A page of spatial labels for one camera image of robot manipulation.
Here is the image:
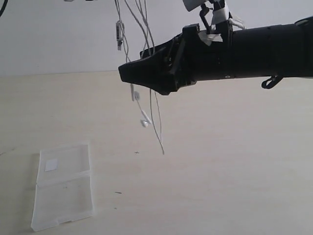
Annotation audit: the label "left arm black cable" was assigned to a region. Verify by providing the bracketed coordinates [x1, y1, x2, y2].
[0, 0, 9, 17]

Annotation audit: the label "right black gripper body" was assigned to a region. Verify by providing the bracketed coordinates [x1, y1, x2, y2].
[142, 24, 231, 91]

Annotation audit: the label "white sticker label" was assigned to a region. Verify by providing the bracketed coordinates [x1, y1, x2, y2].
[45, 159, 58, 172]

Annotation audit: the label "clear plastic storage case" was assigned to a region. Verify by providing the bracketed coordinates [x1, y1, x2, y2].
[31, 141, 94, 232]

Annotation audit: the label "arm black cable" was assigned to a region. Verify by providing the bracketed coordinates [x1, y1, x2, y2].
[261, 75, 282, 90]
[0, 0, 9, 17]

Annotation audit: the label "white wired earphones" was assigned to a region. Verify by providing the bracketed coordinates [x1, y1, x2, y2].
[114, 0, 165, 155]

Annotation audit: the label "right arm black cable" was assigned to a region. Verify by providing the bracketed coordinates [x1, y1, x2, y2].
[261, 75, 282, 90]

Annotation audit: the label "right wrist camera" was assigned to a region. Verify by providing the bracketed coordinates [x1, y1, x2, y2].
[183, 0, 246, 47]

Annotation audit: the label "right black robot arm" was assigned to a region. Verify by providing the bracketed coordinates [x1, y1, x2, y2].
[118, 17, 313, 95]

